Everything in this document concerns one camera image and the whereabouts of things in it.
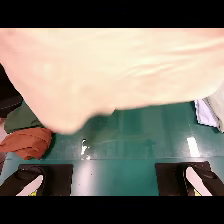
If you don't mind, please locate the white garment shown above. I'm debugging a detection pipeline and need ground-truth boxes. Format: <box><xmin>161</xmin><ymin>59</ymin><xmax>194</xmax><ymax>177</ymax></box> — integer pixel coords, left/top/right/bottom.
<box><xmin>194</xmin><ymin>88</ymin><xmax>224</xmax><ymax>134</ymax></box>

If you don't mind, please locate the rust orange garment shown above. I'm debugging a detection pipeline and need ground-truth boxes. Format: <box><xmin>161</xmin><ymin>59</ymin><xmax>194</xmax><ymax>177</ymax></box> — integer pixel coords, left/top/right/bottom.
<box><xmin>0</xmin><ymin>126</ymin><xmax>54</xmax><ymax>161</ymax></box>

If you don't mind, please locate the dark green garment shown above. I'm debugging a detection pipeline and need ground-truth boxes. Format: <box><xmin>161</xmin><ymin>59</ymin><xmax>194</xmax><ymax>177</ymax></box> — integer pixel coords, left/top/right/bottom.
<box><xmin>3</xmin><ymin>101</ymin><xmax>44</xmax><ymax>134</ymax></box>

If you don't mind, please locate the black garment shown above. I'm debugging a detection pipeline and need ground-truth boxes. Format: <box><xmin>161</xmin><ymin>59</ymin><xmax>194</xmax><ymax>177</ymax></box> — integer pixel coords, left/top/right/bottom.
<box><xmin>0</xmin><ymin>63</ymin><xmax>24</xmax><ymax>119</ymax></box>

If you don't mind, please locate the cream garment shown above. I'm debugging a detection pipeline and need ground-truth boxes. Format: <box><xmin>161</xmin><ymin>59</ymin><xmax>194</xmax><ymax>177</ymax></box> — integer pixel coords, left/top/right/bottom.
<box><xmin>0</xmin><ymin>28</ymin><xmax>224</xmax><ymax>135</ymax></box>

